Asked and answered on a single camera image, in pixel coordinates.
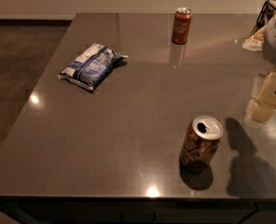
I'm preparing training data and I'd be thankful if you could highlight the gold opened drink can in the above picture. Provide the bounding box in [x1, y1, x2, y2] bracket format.
[179, 116, 223, 173]

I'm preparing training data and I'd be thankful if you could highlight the black wire basket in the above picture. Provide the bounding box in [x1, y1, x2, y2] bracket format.
[256, 0, 276, 28]

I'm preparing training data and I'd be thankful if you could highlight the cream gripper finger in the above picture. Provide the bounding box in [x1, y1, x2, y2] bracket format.
[246, 98, 276, 123]
[257, 68, 276, 107]

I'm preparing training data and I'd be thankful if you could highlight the blue chip bag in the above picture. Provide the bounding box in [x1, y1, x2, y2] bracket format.
[58, 43, 128, 91]

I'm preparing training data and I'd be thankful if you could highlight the crumpled white paper napkin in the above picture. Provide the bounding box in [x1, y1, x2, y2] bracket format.
[242, 27, 266, 51]

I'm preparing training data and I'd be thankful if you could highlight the red coke can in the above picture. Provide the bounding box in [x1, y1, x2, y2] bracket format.
[172, 7, 192, 45]

